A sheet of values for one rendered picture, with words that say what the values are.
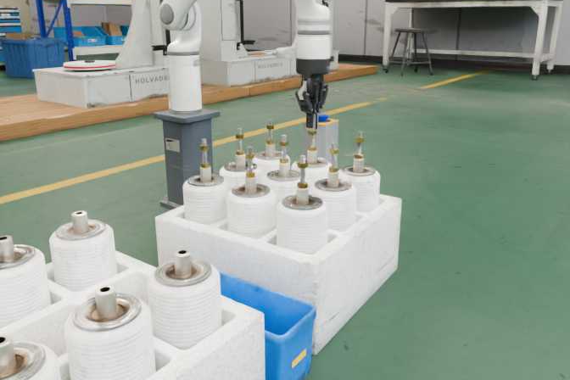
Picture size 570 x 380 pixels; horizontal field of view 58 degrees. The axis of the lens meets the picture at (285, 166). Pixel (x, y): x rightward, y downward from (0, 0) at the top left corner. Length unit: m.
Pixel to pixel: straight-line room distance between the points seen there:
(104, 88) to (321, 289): 2.42
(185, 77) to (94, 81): 1.62
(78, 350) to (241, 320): 0.22
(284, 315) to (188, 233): 0.26
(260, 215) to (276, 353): 0.27
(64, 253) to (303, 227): 0.39
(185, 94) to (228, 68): 2.28
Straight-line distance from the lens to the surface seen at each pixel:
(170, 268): 0.72
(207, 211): 1.04
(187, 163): 1.55
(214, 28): 3.86
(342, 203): 1.00
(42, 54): 5.56
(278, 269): 0.92
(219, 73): 3.85
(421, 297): 1.17
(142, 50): 3.49
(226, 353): 0.71
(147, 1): 3.53
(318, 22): 1.11
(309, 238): 0.91
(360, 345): 1.00
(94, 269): 0.86
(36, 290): 0.82
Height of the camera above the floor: 0.58
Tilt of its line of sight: 16 degrees down
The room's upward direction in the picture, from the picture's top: straight up
